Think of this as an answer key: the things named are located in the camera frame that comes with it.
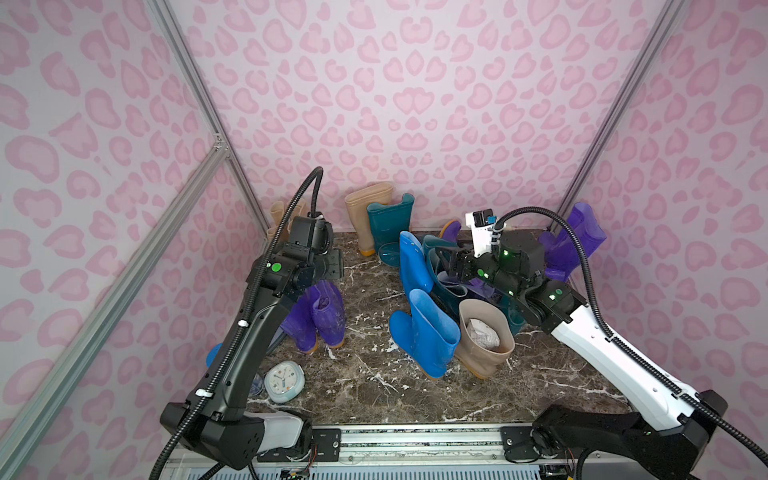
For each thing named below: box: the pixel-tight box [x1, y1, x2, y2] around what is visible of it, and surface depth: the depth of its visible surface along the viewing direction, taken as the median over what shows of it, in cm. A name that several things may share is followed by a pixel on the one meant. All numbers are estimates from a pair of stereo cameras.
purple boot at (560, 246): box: [539, 203, 607, 282], surface depth 92 cm
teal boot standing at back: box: [367, 193, 415, 267], surface depth 96 cm
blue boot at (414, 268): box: [399, 230, 434, 297], surface depth 85 cm
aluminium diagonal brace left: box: [0, 137, 229, 480], surface depth 66 cm
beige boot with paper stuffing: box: [455, 298, 515, 379], surface depth 72 cm
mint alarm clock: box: [264, 360, 305, 404], surface depth 83 cm
